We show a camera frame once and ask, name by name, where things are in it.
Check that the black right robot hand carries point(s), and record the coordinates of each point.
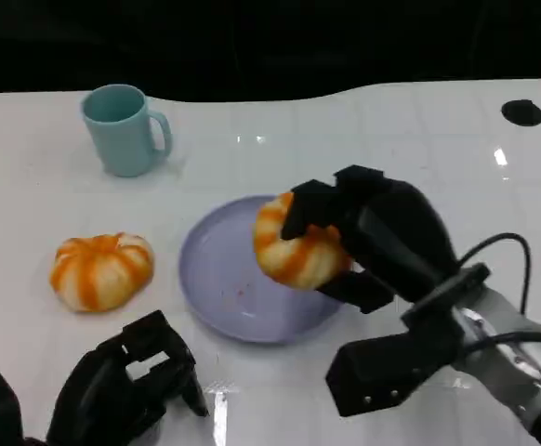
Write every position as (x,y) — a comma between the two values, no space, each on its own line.
(391,232)

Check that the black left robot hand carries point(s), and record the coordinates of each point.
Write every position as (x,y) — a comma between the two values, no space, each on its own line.
(98,399)

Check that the orange and white bread roll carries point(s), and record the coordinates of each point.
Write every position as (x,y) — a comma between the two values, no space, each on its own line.
(294,265)
(98,274)

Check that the lilac plate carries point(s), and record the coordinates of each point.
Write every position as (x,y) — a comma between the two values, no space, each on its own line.
(219,283)

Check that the pale green mug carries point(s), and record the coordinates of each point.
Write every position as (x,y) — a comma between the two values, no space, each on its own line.
(122,144)

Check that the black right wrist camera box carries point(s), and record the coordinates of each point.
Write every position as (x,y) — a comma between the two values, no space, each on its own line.
(391,367)

